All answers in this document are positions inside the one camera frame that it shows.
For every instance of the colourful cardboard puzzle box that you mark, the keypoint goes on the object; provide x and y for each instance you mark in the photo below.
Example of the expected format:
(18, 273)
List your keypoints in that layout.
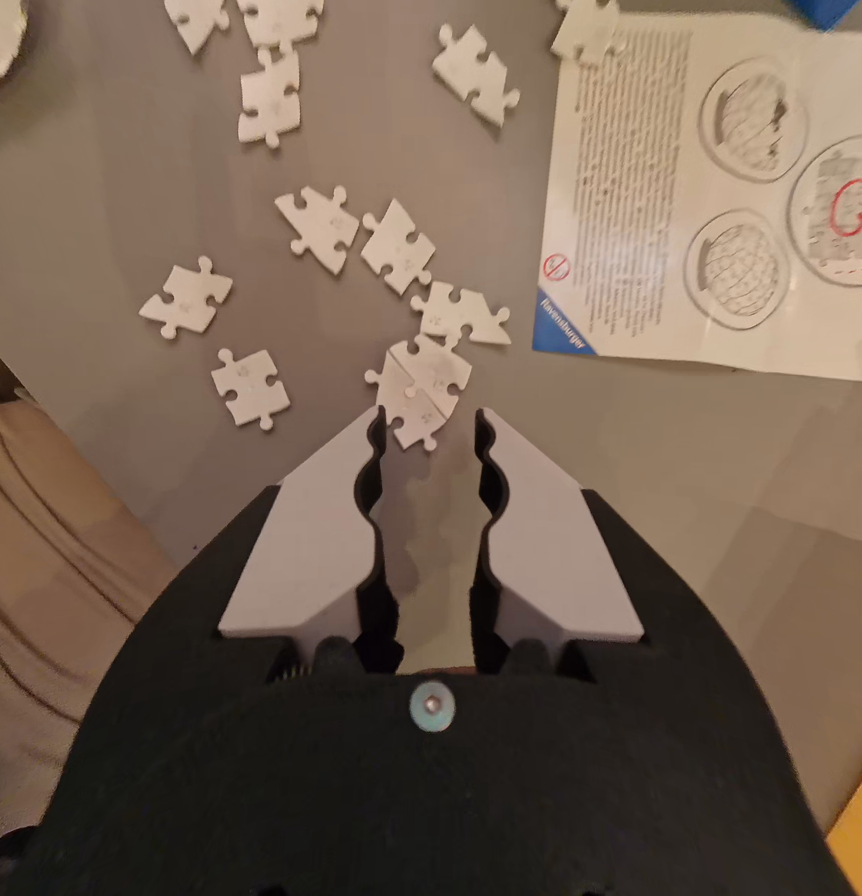
(826, 12)

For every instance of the white puzzle pieces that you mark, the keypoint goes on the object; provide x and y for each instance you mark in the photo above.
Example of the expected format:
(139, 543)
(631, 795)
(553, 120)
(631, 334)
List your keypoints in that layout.
(396, 245)

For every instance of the white printed instruction sheet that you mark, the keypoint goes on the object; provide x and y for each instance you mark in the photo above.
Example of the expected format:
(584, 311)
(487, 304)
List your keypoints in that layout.
(683, 210)

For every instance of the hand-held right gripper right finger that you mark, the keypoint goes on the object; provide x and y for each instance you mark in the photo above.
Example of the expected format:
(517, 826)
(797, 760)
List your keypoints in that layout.
(557, 553)

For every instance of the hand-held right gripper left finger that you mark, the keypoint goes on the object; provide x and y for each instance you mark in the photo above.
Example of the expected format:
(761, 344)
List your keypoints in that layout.
(312, 553)

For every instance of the partly built white puzzle ball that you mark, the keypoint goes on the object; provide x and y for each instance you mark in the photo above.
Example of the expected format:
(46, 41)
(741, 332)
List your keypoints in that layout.
(1, 42)

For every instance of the yellow plastic bin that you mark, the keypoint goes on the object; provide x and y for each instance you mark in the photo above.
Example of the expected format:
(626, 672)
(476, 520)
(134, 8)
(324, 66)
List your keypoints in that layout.
(858, 854)

